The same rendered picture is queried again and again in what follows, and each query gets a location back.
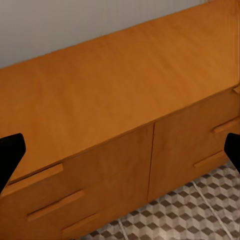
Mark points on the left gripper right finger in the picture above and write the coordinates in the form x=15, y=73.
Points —
x=232, y=149

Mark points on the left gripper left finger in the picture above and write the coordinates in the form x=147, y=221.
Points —
x=12, y=150

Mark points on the cabinet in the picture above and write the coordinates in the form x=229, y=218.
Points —
x=116, y=122

